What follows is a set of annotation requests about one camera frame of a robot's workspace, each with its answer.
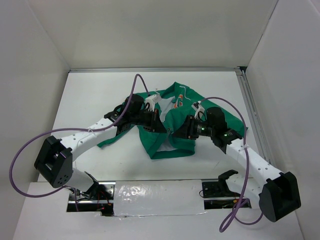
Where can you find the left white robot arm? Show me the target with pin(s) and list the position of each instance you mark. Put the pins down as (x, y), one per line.
(56, 156)

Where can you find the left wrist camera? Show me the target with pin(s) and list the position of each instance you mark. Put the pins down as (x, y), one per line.
(151, 101)

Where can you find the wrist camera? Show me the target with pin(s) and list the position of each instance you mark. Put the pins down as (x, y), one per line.
(199, 110)
(151, 101)

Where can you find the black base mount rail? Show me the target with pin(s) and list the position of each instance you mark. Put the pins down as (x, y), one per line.
(215, 197)

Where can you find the green zip jacket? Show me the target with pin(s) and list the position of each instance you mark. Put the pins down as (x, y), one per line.
(174, 106)

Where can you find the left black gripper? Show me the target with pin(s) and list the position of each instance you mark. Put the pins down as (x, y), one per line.
(155, 124)

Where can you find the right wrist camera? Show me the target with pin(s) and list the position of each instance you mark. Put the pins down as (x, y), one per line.
(199, 110)

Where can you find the silver tape sheet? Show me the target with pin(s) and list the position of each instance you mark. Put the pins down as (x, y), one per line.
(158, 198)

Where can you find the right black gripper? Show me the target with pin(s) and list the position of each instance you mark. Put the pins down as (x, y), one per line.
(187, 130)

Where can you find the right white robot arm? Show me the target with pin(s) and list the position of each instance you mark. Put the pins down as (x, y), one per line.
(276, 193)

